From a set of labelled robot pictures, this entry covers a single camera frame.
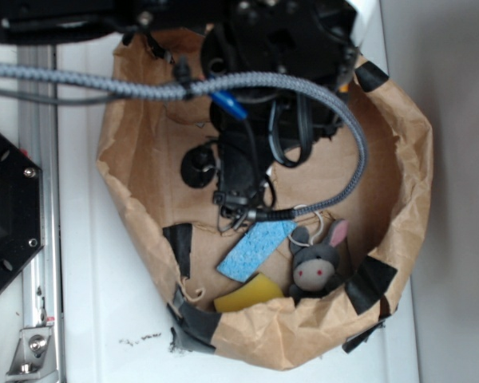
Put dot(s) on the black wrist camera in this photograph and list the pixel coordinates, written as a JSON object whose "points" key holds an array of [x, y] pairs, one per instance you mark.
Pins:
{"points": [[239, 160]]}

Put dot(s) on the black octagonal mount plate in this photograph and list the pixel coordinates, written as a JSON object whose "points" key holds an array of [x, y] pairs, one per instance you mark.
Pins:
{"points": [[20, 211]]}

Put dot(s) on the aluminium rail frame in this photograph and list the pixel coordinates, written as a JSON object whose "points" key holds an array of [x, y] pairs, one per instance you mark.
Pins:
{"points": [[40, 354]]}

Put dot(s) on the brown paper bag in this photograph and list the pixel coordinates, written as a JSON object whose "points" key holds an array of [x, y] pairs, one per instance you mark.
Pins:
{"points": [[173, 227]]}

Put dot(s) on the grey plush donkey toy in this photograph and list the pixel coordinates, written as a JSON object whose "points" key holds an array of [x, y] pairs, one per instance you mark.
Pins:
{"points": [[314, 266]]}

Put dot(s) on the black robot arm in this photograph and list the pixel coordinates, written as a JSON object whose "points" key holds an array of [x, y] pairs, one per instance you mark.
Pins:
{"points": [[62, 22]]}

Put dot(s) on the blue sponge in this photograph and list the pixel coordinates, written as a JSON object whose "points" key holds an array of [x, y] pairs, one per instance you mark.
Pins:
{"points": [[254, 248]]}

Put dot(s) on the yellow sponge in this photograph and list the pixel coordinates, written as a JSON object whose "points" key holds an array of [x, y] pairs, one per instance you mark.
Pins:
{"points": [[260, 289]]}

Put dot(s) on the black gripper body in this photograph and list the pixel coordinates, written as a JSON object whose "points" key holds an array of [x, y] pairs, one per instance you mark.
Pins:
{"points": [[306, 39]]}

